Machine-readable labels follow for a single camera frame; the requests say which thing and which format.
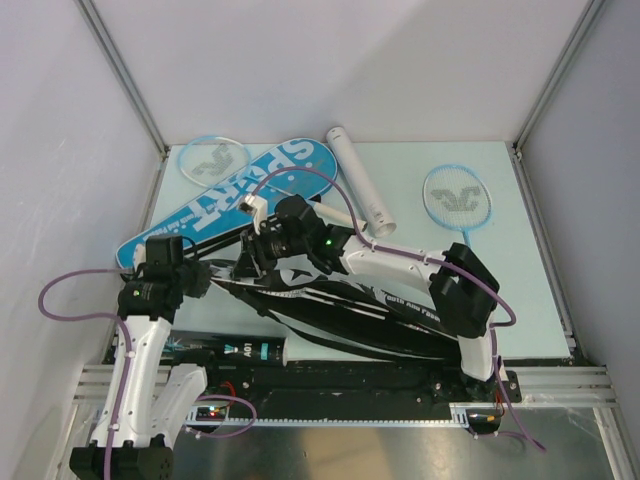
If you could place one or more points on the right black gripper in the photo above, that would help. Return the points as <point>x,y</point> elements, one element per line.
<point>246,267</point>

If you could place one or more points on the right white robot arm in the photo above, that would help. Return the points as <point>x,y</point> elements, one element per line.
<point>462,290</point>

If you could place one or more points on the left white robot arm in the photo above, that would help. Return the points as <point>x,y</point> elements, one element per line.
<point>137,429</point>

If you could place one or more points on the black shuttlecock tube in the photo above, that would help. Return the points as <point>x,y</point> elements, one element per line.
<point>230,349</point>

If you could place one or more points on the blue racket cover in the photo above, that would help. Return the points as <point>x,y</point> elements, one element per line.
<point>199,214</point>

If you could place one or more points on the white shuttlecock tube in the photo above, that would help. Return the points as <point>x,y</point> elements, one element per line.
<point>370,201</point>

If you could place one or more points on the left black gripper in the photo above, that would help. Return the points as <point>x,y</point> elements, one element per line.
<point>203,271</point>

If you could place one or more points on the light blue racket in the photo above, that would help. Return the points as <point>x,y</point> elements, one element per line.
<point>456,198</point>
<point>215,162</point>

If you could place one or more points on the black racket cover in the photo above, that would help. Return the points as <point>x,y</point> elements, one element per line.
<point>369,316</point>

